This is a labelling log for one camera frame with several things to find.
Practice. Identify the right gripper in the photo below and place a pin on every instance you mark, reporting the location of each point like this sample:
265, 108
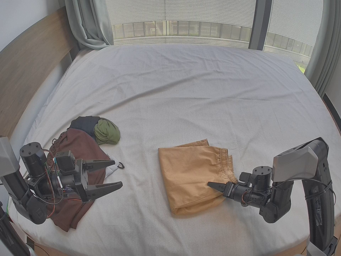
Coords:
238, 192

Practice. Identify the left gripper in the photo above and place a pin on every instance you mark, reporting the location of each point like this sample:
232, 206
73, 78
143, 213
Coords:
69, 183

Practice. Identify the tan shorts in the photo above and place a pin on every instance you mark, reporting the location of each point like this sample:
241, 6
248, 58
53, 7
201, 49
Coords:
186, 175

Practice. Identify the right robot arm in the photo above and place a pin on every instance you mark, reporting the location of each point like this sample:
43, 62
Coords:
295, 167

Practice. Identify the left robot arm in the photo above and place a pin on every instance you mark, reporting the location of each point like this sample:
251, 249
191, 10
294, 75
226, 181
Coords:
32, 159

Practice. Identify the white garment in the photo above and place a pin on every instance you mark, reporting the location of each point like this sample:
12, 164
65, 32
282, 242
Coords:
112, 171

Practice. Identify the brown shorts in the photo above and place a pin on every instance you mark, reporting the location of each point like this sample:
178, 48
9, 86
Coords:
80, 145

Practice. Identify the green garment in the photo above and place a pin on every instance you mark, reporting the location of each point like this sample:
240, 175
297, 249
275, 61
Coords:
106, 132

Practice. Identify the black garment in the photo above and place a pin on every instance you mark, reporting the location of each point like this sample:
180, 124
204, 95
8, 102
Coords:
81, 124

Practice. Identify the bed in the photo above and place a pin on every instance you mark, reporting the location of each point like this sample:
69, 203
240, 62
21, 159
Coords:
186, 103

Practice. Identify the grey-green curtain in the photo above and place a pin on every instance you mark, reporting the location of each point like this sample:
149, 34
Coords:
88, 15
327, 49

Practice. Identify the window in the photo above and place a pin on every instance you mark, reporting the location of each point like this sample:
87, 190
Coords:
186, 9

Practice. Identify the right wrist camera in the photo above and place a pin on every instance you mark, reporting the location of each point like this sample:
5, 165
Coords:
245, 177

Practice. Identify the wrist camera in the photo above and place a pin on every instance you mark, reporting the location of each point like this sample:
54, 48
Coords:
65, 161
245, 177

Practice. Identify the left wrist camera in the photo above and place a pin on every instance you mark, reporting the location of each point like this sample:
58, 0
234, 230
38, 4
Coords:
65, 161

